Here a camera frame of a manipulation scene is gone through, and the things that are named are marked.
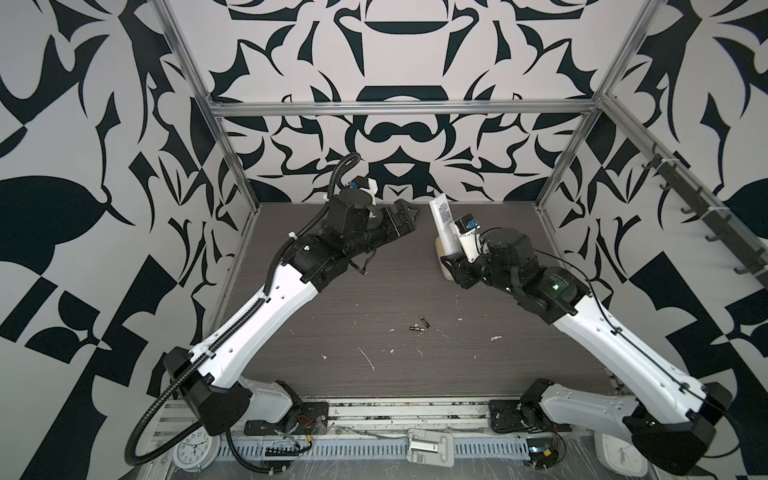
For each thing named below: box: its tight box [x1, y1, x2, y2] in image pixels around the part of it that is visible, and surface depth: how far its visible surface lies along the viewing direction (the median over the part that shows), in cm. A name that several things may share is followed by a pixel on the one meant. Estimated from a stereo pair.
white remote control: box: [429, 193, 462, 257], surface depth 66 cm
